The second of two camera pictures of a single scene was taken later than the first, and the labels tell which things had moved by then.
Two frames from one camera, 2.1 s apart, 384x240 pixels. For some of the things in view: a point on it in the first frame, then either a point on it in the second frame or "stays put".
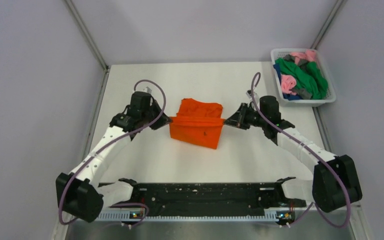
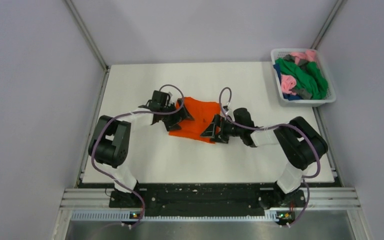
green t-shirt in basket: x=308 y=76 stays put
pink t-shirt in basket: x=287 y=82 stays put
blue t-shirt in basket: x=288 y=97 stays put
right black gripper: x=238 y=120 -> x=210 y=132
